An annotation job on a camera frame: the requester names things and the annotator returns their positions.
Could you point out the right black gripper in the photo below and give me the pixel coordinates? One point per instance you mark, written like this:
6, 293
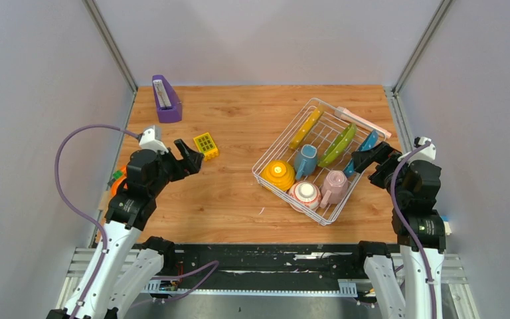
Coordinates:
382, 153

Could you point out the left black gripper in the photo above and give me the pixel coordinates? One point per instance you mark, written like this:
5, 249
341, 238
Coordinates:
191, 165

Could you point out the blue polka dot plate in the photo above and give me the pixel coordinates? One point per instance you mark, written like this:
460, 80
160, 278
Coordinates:
368, 143

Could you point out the green polka dot plate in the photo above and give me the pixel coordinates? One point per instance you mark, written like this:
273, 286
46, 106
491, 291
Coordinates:
338, 146

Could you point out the blue ceramic mug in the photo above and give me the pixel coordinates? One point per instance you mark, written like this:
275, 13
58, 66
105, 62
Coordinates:
305, 162

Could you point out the yellow polka dot plate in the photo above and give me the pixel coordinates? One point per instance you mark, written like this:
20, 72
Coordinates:
306, 127

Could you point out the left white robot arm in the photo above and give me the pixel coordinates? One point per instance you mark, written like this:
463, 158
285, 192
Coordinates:
106, 291

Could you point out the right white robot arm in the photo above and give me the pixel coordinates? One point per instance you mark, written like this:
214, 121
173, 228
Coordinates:
413, 181

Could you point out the yellow toy block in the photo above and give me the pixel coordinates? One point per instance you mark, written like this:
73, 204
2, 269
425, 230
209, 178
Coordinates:
207, 146

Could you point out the pink ceramic mug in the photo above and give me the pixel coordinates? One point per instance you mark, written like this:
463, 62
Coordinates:
333, 189

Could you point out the purple metronome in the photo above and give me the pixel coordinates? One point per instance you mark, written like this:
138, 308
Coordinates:
168, 105

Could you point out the white red patterned bowl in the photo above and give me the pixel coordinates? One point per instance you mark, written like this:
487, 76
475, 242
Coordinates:
306, 193

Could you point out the orange tape measure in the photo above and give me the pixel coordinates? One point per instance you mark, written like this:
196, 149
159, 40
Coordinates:
118, 177

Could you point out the yellow ribbed bowl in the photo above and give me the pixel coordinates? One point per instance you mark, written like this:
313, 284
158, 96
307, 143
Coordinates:
280, 174

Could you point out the white blue toy block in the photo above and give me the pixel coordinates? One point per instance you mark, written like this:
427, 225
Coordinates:
447, 227

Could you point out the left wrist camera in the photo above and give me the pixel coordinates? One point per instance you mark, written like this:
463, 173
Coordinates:
150, 139

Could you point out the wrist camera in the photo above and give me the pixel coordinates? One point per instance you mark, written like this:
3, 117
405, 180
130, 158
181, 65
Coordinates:
150, 139
427, 150

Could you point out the white wire dish rack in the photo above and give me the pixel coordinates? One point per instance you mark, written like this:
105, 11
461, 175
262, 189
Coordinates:
321, 136

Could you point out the pink white rack handle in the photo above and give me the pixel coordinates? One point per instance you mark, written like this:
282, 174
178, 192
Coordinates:
344, 114

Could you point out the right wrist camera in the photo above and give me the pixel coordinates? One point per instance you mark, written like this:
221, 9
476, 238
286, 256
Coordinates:
427, 150

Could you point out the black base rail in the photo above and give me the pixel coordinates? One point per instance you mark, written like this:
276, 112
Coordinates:
275, 269

